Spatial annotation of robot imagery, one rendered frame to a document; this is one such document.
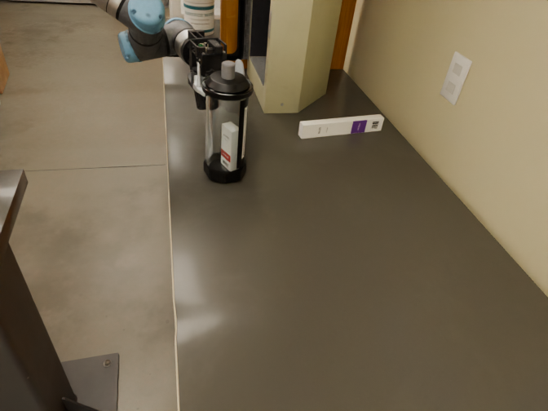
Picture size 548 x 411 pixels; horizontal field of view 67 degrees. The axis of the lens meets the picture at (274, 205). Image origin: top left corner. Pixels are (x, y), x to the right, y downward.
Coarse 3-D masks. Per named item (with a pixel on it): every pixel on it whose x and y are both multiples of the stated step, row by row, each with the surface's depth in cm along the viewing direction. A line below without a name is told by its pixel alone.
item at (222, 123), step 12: (204, 84) 86; (252, 84) 88; (216, 108) 86; (228, 108) 86; (216, 120) 88; (228, 120) 88; (216, 132) 90; (228, 132) 89; (216, 144) 92; (228, 144) 91; (216, 156) 94; (228, 156) 93; (216, 168) 96; (228, 168) 96; (240, 168) 98
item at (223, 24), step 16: (176, 0) 134; (192, 0) 134; (208, 0) 135; (224, 0) 135; (176, 16) 137; (192, 16) 137; (208, 16) 138; (224, 16) 138; (208, 32) 141; (224, 32) 141
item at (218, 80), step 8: (224, 64) 84; (232, 64) 84; (216, 72) 88; (224, 72) 84; (232, 72) 85; (208, 80) 85; (216, 80) 84; (224, 80) 85; (232, 80) 85; (240, 80) 86; (216, 88) 84; (224, 88) 83; (232, 88) 84; (240, 88) 84
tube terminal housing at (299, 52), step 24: (288, 0) 109; (312, 0) 110; (336, 0) 122; (288, 24) 113; (312, 24) 116; (336, 24) 129; (288, 48) 117; (312, 48) 122; (288, 72) 122; (312, 72) 128; (264, 96) 126; (288, 96) 127; (312, 96) 136
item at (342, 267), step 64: (192, 128) 118; (256, 128) 121; (384, 128) 128; (192, 192) 95; (256, 192) 97; (320, 192) 99; (384, 192) 101; (448, 192) 104; (192, 256) 79; (256, 256) 81; (320, 256) 82; (384, 256) 84; (448, 256) 86; (192, 320) 68; (256, 320) 69; (320, 320) 70; (384, 320) 72; (448, 320) 73; (512, 320) 74; (192, 384) 60; (256, 384) 61; (320, 384) 62; (384, 384) 63; (448, 384) 63; (512, 384) 64
